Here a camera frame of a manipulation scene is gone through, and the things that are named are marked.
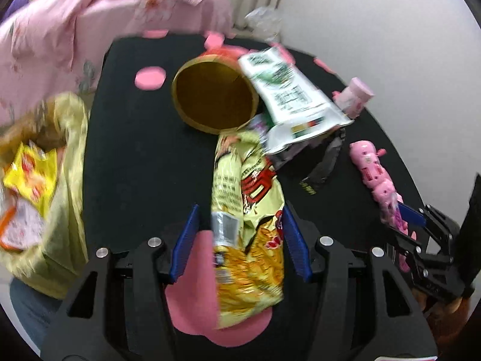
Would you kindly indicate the pink candy strip pack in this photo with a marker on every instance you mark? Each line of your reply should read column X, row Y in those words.
column 372, row 169

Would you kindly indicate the brown paper tub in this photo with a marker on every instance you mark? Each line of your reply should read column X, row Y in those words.
column 210, row 94

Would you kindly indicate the person's jeans leg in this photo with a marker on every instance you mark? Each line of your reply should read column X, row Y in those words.
column 30, row 308

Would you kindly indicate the black tablecloth with pink spots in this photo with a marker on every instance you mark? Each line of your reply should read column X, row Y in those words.
column 142, row 150

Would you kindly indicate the bin with yellow liner bag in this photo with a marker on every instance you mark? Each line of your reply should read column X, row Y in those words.
column 71, row 180

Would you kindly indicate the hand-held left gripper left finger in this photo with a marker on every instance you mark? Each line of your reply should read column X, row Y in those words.
column 184, row 248

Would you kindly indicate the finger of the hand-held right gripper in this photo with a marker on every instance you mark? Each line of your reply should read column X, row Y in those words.
column 411, row 214
column 407, row 246

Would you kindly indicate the person's right hand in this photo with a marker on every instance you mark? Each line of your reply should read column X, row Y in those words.
column 456, row 305

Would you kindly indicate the pink bottle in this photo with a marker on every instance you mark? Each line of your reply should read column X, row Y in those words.
column 353, row 96

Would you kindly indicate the white orange snack packet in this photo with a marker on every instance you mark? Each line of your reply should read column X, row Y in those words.
column 18, row 225

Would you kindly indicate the large white green-print packet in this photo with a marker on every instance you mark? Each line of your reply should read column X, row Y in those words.
column 293, row 97

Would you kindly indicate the pink floral duvet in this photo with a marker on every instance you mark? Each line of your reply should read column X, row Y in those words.
column 94, row 26

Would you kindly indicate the yellow-green chip bag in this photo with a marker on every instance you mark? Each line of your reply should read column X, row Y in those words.
column 248, row 270

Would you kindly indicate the white plastic bag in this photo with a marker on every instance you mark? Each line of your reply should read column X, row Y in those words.
column 265, row 22

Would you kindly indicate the yellow red-label snack packet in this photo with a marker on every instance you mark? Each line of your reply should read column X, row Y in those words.
column 34, row 176

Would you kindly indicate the black wrapper strip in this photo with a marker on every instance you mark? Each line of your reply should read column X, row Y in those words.
column 325, row 161

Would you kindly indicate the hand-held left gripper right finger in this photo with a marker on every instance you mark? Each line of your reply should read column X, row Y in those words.
column 298, row 252

